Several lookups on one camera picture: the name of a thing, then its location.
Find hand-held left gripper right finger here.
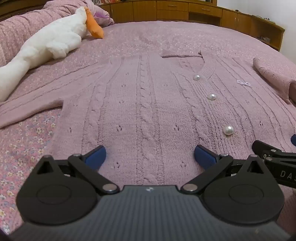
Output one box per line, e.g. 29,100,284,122
181,145,270,194

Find pink knitted cardigan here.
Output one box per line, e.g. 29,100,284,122
0,50,296,189

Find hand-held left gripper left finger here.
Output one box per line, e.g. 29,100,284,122
31,146,120,195

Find purple pillow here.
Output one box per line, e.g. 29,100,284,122
91,3,115,26

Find pink floral bedspread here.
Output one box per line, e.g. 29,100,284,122
0,20,296,235

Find white goose plush toy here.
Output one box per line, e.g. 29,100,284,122
0,6,105,102

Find wooden cabinet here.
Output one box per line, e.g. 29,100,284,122
99,0,285,52

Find row of books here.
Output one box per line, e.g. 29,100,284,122
92,0,122,5

